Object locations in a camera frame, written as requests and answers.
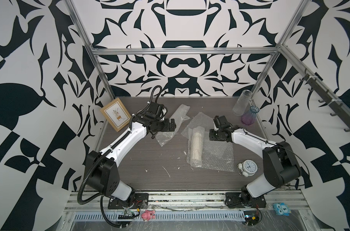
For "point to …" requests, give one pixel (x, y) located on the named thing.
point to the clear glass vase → (241, 103)
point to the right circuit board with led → (251, 217)
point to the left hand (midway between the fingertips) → (167, 123)
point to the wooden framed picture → (116, 114)
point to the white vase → (197, 150)
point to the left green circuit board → (129, 214)
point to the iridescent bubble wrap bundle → (217, 155)
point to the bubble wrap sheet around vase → (200, 120)
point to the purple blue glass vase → (249, 118)
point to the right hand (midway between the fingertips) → (212, 132)
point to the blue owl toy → (281, 208)
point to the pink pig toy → (148, 214)
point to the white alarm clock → (247, 168)
